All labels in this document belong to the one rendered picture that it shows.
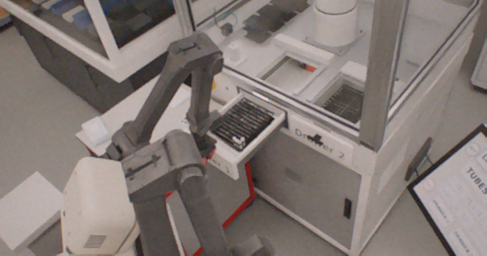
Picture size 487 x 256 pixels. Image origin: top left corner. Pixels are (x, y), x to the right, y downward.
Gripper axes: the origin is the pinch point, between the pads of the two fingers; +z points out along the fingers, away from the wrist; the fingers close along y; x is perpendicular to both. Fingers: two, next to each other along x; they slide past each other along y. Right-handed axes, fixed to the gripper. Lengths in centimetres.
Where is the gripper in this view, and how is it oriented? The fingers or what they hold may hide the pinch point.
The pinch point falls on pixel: (206, 159)
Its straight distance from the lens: 157.8
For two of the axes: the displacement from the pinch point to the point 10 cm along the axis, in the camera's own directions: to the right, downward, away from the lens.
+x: -7.4, -4.1, 5.4
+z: 1.3, 7.0, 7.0
